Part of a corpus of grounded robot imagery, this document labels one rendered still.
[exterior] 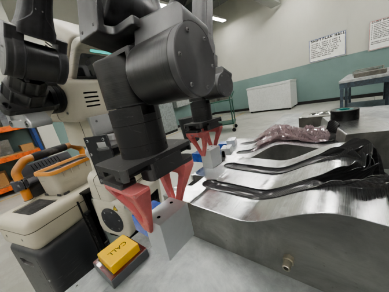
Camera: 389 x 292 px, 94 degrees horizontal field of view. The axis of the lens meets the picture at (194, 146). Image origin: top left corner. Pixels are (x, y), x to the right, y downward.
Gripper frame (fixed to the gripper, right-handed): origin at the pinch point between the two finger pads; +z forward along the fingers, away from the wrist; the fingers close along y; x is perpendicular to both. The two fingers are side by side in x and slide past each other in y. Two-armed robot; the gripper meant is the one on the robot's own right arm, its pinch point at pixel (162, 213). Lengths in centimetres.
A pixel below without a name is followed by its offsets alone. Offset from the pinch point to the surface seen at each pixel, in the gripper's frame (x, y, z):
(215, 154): 10.1, 28.2, 2.8
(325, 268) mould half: -17.4, 10.6, 10.4
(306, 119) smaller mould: -2, 96, 8
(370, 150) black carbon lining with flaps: -21.9, 26.4, -0.7
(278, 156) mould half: -1.9, 45.6, 9.4
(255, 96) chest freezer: 249, 665, 35
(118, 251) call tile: 14.8, -2.4, 12.0
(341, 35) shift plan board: 8, 735, -96
